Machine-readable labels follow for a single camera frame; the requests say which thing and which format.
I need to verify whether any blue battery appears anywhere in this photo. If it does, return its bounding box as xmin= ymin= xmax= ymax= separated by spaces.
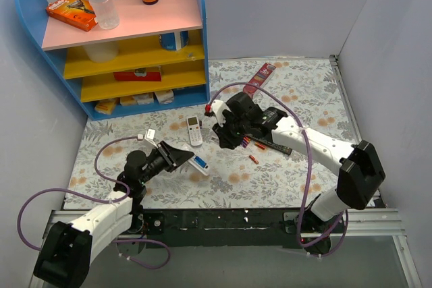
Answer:
xmin=194 ymin=156 xmax=207 ymax=169

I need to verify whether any white remote control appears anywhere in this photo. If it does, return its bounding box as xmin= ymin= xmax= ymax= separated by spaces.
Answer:
xmin=186 ymin=116 xmax=203 ymax=147
xmin=182 ymin=144 xmax=210 ymax=176

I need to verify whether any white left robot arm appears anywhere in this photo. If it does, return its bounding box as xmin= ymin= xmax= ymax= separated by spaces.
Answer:
xmin=33 ymin=141 xmax=194 ymax=287

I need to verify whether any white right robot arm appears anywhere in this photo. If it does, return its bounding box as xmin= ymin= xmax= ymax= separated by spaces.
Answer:
xmin=205 ymin=92 xmax=385 ymax=233

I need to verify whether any black remote control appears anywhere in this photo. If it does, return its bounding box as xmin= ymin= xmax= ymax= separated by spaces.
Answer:
xmin=252 ymin=138 xmax=292 ymax=155

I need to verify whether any purple battery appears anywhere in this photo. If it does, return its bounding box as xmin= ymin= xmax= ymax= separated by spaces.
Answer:
xmin=241 ymin=136 xmax=250 ymax=148

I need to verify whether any orange red battery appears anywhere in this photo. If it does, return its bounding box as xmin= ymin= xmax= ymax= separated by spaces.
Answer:
xmin=254 ymin=142 xmax=266 ymax=150

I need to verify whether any floral table mat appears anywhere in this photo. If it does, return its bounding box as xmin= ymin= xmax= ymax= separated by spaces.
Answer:
xmin=63 ymin=59 xmax=358 ymax=210

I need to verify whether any red toothpaste box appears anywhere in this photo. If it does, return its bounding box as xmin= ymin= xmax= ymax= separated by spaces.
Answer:
xmin=243 ymin=63 xmax=277 ymax=98

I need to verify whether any red box on shelf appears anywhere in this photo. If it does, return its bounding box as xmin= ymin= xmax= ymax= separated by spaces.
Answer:
xmin=113 ymin=66 xmax=162 ymax=82

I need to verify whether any blue shelf unit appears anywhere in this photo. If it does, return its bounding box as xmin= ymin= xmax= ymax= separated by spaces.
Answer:
xmin=14 ymin=0 xmax=210 ymax=120

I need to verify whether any blue white can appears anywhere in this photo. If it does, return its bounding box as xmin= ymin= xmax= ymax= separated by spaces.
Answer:
xmin=159 ymin=31 xmax=189 ymax=51

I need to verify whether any white cup on shelf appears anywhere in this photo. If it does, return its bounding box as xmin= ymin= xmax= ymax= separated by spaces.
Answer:
xmin=82 ymin=41 xmax=119 ymax=63

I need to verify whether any orange razor box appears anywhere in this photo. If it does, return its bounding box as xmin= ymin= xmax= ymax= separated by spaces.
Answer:
xmin=46 ymin=0 xmax=98 ymax=32

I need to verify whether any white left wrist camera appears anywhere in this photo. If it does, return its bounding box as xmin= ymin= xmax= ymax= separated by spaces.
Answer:
xmin=136 ymin=128 xmax=157 ymax=148

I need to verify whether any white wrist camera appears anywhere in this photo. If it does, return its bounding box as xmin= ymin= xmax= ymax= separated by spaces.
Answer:
xmin=205 ymin=99 xmax=231 ymax=127
xmin=136 ymin=128 xmax=157 ymax=148

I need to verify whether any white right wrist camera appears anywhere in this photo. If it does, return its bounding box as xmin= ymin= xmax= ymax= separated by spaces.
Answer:
xmin=205 ymin=99 xmax=231 ymax=127

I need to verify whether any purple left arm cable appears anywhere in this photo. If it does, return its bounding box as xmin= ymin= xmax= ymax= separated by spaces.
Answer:
xmin=16 ymin=136 xmax=171 ymax=270

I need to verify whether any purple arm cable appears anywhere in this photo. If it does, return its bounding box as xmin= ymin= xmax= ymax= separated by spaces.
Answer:
xmin=16 ymin=136 xmax=171 ymax=270
xmin=211 ymin=82 xmax=349 ymax=257

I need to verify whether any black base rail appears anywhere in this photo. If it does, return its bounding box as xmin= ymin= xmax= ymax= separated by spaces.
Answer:
xmin=124 ymin=208 xmax=300 ymax=248

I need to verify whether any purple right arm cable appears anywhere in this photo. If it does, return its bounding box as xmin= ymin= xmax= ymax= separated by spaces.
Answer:
xmin=211 ymin=82 xmax=349 ymax=257

